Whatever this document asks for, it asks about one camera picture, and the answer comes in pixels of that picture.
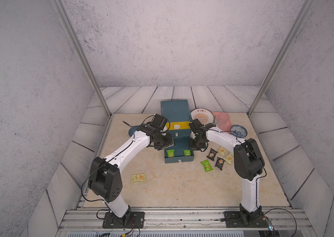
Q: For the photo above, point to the green cookie packet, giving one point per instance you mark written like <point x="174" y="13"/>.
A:
<point x="206" y="165"/>
<point x="170" y="153"/>
<point x="187" y="152"/>

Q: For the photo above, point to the blue ceramic dish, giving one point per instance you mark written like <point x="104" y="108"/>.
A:
<point x="132" y="130"/>

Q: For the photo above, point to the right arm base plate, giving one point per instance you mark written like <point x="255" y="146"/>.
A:
<point x="232" y="219"/>

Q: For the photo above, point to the left aluminium frame post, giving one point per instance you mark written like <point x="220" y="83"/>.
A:
<point x="63" y="16"/>

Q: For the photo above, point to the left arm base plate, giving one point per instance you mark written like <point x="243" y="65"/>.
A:
<point x="128" y="221"/>

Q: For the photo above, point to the aluminium frame post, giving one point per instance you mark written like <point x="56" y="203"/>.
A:
<point x="292" y="33"/>
<point x="63" y="16"/>

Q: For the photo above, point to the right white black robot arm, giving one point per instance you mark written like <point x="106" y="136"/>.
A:
<point x="248" y="163"/>

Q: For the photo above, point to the pale yellow cookie packet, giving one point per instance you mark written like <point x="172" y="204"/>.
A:
<point x="222" y="151"/>
<point x="135" y="178"/>
<point x="229" y="158"/>

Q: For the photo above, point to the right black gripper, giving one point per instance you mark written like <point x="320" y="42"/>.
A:
<point x="191" y="146"/>

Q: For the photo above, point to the white plate orange sunburst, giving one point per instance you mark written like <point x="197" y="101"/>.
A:
<point x="203" y="115"/>

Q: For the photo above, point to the aluminium mounting rail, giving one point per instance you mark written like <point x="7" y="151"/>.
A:
<point x="192" y="222"/>

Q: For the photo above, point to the black cookie packet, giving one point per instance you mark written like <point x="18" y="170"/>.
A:
<point x="212" y="154"/>
<point x="220" y="163"/>

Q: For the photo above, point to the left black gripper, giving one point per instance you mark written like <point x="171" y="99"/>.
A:
<point x="170" y="142"/>

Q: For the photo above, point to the yellow top drawer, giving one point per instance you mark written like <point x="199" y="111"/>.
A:
<point x="182" y="125"/>

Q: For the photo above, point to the blue white patterned bowl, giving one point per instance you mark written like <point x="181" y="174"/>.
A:
<point x="239" y="131"/>

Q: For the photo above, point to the pink plastic tray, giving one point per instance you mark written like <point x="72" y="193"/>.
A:
<point x="226" y="128"/>

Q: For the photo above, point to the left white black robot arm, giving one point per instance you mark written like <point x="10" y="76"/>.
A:
<point x="105" y="178"/>

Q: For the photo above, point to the teal drawer cabinet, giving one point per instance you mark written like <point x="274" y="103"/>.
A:
<point x="175" y="110"/>

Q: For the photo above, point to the right aluminium frame post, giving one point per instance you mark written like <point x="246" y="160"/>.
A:
<point x="292" y="33"/>

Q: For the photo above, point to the clear glass cup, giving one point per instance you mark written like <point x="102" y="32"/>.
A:
<point x="223" y="119"/>

